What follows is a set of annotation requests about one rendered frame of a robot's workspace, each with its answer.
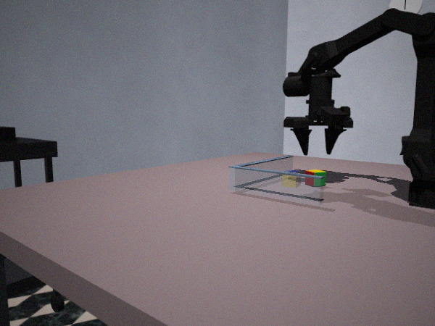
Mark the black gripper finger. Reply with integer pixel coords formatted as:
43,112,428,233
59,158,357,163
325,128,346,154
290,128,312,156

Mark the yellow and green cube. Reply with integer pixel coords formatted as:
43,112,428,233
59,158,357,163
305,170,326,186

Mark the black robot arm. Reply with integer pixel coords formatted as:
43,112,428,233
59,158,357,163
283,8,435,209

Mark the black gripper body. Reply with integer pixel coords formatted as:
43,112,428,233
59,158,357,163
283,96,353,130

